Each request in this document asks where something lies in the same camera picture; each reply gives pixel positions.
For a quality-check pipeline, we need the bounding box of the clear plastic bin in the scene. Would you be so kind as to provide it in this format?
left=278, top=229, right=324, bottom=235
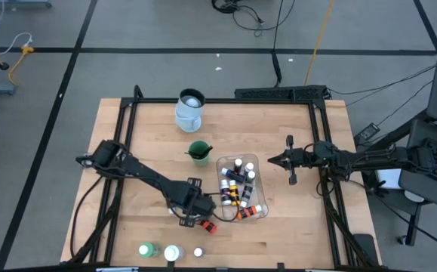
left=215, top=153, right=270, bottom=223

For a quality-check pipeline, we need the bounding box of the green plastic cup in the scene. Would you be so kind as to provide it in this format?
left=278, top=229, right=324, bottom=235
left=188, top=140, right=214, bottom=167

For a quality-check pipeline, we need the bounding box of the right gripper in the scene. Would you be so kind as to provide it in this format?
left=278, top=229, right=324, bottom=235
left=267, top=134, right=319, bottom=187

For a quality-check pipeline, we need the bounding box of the yellow paint bottle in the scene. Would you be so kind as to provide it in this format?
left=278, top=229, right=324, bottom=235
left=228, top=179, right=241, bottom=207

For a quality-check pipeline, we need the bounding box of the black hanging cable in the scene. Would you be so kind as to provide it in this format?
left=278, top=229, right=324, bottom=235
left=272, top=0, right=285, bottom=88

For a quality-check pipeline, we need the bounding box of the orange paint bottle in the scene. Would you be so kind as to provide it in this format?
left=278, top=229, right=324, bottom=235
left=235, top=204, right=263, bottom=221

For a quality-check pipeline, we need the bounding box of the red paint bottle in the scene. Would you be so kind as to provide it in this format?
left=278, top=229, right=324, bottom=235
left=199, top=219, right=218, bottom=235

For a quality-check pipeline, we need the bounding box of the black looped cable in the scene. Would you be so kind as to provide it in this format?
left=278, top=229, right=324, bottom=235
left=202, top=191, right=242, bottom=224

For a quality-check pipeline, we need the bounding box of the yellow extension cord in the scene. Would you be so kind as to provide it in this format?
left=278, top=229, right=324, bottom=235
left=7, top=45, right=35, bottom=87

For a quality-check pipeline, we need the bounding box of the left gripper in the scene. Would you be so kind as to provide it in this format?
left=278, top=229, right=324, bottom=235
left=178, top=176, right=218, bottom=228

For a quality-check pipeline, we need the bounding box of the white floor cable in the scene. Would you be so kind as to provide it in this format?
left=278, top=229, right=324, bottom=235
left=0, top=0, right=33, bottom=56

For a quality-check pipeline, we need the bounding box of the white mug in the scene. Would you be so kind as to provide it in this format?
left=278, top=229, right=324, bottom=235
left=174, top=88, right=207, bottom=134

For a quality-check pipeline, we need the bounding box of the black cable coil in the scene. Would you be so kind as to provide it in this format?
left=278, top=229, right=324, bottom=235
left=211, top=0, right=297, bottom=38

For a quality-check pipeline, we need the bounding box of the black power strip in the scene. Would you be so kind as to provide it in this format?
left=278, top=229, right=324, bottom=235
left=234, top=85, right=329, bottom=100

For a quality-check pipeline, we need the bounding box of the white printed box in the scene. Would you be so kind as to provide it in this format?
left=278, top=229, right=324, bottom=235
left=374, top=168, right=403, bottom=190

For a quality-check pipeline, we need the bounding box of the grey paint bottle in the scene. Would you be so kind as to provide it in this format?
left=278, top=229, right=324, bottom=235
left=239, top=170, right=257, bottom=209

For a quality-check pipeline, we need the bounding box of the yellow hanging cable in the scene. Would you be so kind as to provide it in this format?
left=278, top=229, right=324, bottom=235
left=303, top=0, right=336, bottom=86

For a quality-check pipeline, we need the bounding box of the black pad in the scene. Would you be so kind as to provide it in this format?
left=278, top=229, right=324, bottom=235
left=352, top=233, right=380, bottom=267

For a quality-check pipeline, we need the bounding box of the silver bracket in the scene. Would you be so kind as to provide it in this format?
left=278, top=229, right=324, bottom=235
left=96, top=266, right=140, bottom=272

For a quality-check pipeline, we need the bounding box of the thin black floor cable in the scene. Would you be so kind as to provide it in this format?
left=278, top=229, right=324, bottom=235
left=325, top=63, right=437, bottom=96

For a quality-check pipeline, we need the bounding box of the large green paint bottle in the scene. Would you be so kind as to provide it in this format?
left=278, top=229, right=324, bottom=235
left=138, top=242, right=162, bottom=260

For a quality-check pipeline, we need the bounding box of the black aluminium table frame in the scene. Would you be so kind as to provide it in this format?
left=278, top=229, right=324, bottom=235
left=66, top=85, right=381, bottom=272

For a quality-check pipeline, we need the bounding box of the black laptop stand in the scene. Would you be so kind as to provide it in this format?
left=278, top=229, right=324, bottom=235
left=368, top=109, right=432, bottom=247

